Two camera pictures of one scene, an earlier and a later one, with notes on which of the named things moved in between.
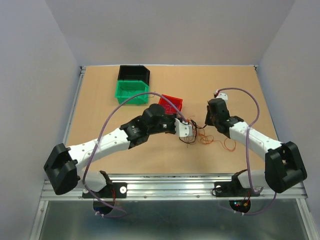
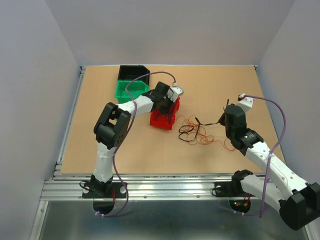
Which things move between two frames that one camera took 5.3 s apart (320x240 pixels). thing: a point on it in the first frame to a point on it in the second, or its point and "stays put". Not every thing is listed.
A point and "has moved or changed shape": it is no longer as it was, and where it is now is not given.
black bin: x=130 y=72 stays put
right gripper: x=208 y=121 to x=223 y=119
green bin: x=125 y=89 stays put
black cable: x=196 y=127 has moved or changed shape
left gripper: x=172 y=130 to x=164 y=111
